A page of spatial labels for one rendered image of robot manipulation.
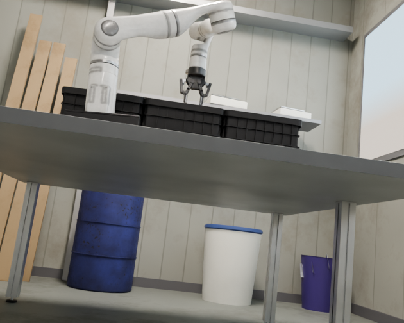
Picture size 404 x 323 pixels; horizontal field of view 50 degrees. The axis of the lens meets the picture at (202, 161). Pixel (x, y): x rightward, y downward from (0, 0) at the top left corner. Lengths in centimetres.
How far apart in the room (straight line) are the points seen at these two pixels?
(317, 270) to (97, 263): 175
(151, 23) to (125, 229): 214
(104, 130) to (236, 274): 249
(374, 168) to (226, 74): 319
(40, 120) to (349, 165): 79
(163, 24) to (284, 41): 314
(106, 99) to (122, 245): 212
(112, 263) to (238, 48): 236
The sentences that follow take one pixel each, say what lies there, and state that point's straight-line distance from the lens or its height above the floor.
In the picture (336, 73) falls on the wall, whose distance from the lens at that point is 466.
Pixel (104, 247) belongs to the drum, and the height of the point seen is 32.
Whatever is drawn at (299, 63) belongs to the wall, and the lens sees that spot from 455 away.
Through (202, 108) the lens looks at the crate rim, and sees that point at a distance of 163.
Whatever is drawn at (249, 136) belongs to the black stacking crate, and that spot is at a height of 84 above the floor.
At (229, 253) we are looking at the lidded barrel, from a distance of 342.
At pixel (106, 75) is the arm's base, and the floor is 91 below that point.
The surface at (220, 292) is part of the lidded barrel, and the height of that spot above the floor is 8.
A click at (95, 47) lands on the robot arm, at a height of 102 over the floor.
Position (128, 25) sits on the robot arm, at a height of 109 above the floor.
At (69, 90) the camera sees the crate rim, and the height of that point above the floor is 92.
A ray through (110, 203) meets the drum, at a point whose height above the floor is 64.
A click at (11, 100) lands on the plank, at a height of 141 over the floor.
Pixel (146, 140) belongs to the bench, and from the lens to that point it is 109.
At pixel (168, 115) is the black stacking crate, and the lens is 162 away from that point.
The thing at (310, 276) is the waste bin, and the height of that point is 27.
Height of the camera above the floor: 43
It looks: 10 degrees up
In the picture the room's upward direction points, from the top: 7 degrees clockwise
